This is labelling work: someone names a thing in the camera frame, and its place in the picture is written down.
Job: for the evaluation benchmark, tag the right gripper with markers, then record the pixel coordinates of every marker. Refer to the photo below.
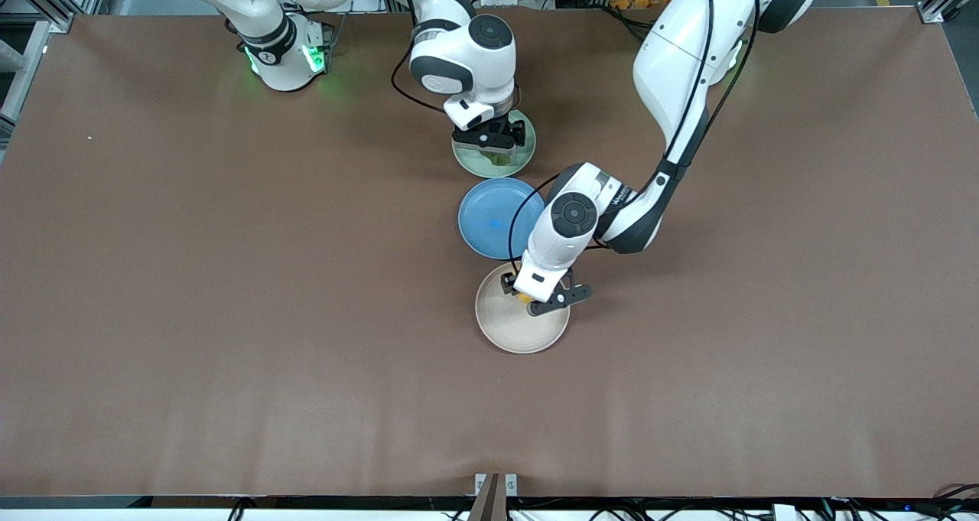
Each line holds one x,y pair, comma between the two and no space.
505,131

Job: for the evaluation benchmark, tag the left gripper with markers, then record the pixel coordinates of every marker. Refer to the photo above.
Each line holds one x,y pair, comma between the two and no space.
508,282

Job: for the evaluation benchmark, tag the green lettuce leaf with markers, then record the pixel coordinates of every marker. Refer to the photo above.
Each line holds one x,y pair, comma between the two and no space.
501,157

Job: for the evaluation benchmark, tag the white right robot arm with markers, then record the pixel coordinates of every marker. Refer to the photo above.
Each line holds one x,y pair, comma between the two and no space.
466,54

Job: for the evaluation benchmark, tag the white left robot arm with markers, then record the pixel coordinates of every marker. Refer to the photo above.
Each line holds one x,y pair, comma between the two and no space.
673,54

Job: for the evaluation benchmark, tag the pale green plate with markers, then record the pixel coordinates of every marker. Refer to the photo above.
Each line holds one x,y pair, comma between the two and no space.
474,165

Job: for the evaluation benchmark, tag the beige plate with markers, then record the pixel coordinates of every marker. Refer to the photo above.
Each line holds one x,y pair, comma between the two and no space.
512,330

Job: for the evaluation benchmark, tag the blue plate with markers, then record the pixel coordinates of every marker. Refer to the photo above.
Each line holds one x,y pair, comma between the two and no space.
482,219

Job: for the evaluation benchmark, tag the brown table cover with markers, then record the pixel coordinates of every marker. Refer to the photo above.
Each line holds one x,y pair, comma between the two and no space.
229,314

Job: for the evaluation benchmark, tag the small pale box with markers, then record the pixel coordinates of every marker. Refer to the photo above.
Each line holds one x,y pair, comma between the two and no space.
785,513

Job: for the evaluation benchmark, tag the metal table edge bracket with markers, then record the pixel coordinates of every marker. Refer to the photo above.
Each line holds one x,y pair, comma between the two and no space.
511,484

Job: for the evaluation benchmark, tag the brown mount bar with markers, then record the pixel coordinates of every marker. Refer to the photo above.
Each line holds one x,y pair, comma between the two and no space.
488,502

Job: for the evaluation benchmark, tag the grey side frame bar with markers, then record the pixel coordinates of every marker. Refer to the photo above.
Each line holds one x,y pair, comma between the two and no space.
34,62

